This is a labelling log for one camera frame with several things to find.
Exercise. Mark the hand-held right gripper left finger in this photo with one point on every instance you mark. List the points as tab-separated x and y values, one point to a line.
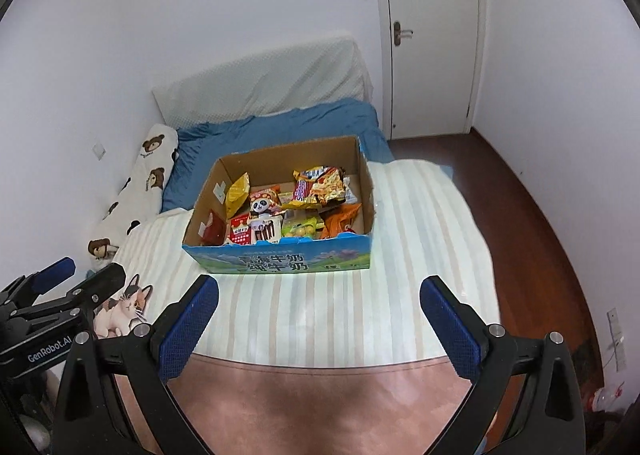
192	320

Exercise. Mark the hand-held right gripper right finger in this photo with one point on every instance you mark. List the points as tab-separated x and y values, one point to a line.
450	330

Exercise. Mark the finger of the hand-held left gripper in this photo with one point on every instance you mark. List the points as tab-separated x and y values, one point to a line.
55	270
100	285

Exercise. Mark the red crown print snack packet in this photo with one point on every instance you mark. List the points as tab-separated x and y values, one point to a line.
239	231

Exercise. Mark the brown cardboard box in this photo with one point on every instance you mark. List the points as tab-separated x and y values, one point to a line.
280	262

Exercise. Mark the white chocolate stick box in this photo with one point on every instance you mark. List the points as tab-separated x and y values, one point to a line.
266	230

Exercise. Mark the yellow chips bag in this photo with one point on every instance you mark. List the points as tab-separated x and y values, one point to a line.
237	192

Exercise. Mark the panda print snack packet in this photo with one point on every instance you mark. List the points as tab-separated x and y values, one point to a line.
262	202

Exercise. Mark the green snack packet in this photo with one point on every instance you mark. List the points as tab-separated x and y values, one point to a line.
301	229

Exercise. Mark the orange snack packet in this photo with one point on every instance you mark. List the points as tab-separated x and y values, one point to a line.
337	222

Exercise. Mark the purple snack packet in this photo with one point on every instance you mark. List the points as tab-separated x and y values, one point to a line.
300	192

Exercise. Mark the blue snack packet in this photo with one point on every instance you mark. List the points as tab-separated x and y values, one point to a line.
351	190

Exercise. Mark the yellow crinkled noodle packet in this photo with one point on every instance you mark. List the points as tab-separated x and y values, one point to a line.
327	185

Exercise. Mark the cat print cushion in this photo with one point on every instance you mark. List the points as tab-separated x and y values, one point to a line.
125	307

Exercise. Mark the striped bed cover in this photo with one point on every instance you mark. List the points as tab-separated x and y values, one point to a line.
410	245

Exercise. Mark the bear print pillow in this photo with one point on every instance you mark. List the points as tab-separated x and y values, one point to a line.
147	170

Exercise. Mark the blue bed sheet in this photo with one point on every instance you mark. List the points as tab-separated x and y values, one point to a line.
310	122

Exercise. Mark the white padded headboard cushion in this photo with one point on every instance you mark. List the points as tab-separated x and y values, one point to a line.
260	80

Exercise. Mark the white door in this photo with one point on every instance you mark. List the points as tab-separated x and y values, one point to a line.
430	35

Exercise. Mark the white wall socket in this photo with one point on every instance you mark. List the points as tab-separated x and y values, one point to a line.
99	151

